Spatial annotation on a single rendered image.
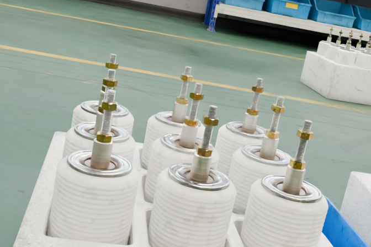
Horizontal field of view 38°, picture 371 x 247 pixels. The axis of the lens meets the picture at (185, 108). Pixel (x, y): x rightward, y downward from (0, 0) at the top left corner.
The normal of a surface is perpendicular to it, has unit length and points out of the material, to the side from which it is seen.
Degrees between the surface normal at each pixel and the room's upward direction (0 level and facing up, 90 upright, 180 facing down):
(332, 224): 88
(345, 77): 90
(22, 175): 0
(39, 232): 0
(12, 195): 0
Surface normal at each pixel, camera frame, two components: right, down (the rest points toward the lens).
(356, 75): 0.16, 0.27
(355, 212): -0.98, -0.16
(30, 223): 0.18, -0.95
